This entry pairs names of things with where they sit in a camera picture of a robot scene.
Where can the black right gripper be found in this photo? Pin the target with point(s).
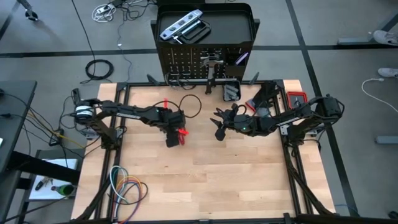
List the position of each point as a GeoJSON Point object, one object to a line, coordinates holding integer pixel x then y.
{"type": "Point", "coordinates": [239, 122]}

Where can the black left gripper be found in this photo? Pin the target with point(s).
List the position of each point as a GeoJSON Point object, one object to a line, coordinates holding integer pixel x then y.
{"type": "Point", "coordinates": [163, 118]}

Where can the grey perforated building beam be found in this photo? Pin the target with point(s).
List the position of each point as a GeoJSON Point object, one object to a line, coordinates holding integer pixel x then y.
{"type": "Point", "coordinates": [228, 93]}
{"type": "Point", "coordinates": [234, 89]}
{"type": "Point", "coordinates": [235, 96]}

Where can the steel claw hammer black grip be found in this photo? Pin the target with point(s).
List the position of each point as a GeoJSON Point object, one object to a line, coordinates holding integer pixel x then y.
{"type": "Point", "coordinates": [213, 60]}
{"type": "Point", "coordinates": [209, 85]}

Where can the steel double pegboard hook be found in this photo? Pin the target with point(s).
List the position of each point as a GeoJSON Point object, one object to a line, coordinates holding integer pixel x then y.
{"type": "Point", "coordinates": [186, 74]}
{"type": "Point", "coordinates": [174, 74]}

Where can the black clamp with silver bar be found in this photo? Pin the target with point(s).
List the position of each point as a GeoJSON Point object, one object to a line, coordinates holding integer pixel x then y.
{"type": "Point", "coordinates": [205, 32]}

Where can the grey torpedo spirit level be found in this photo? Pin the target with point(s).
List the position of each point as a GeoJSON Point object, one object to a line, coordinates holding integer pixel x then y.
{"type": "Point", "coordinates": [180, 25]}

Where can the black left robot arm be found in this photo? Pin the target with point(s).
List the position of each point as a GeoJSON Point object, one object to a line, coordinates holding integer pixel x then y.
{"type": "Point", "coordinates": [130, 112]}

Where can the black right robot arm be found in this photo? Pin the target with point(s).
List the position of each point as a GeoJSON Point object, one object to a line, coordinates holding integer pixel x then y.
{"type": "Point", "coordinates": [295, 116]}

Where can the black plastic pegboard bin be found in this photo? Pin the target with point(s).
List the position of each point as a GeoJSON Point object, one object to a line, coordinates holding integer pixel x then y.
{"type": "Point", "coordinates": [223, 93]}

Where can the green grey soft case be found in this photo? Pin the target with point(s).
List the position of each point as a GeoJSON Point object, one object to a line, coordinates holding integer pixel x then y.
{"type": "Point", "coordinates": [263, 111]}

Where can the black pegboard tool holder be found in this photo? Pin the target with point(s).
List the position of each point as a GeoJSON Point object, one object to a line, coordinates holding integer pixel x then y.
{"type": "Point", "coordinates": [231, 59]}

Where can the red square tray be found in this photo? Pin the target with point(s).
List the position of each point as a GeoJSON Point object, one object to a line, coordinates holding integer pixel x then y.
{"type": "Point", "coordinates": [289, 96]}

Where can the small black pliers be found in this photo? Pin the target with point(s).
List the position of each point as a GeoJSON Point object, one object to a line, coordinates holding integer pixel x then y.
{"type": "Point", "coordinates": [297, 101]}

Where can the black pegboard tool cart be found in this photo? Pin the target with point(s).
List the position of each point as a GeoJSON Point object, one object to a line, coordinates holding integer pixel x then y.
{"type": "Point", "coordinates": [230, 28]}

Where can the grey side table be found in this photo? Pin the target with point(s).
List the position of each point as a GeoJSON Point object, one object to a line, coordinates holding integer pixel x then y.
{"type": "Point", "coordinates": [62, 154]}

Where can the green bottle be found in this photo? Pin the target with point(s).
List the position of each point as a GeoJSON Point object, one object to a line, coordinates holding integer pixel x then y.
{"type": "Point", "coordinates": [66, 189]}

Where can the bunch of keys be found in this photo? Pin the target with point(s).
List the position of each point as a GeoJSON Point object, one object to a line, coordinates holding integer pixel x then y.
{"type": "Point", "coordinates": [40, 185]}

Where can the white paper sheet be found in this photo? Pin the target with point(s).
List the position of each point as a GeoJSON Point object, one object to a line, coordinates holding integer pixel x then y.
{"type": "Point", "coordinates": [43, 193]}

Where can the black desk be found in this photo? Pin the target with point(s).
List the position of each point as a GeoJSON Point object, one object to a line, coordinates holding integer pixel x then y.
{"type": "Point", "coordinates": [15, 109]}

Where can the grey desk foot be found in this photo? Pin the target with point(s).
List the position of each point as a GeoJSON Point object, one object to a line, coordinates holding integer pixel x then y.
{"type": "Point", "coordinates": [387, 140]}

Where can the person's foot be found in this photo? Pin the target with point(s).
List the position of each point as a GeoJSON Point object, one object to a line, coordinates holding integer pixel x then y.
{"type": "Point", "coordinates": [388, 72]}
{"type": "Point", "coordinates": [385, 37]}

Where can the black chair base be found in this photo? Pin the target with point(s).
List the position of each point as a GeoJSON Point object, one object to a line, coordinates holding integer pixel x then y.
{"type": "Point", "coordinates": [31, 14]}

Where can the black chair caster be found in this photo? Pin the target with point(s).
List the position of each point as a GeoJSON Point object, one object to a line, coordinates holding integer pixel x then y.
{"type": "Point", "coordinates": [393, 214]}

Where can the black aluminium table frame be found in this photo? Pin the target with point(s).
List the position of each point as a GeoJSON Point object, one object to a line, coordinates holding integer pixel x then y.
{"type": "Point", "coordinates": [140, 84]}

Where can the silver mounting bracket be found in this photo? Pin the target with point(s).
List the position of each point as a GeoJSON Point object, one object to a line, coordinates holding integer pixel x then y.
{"type": "Point", "coordinates": [88, 133]}
{"type": "Point", "coordinates": [282, 130]}

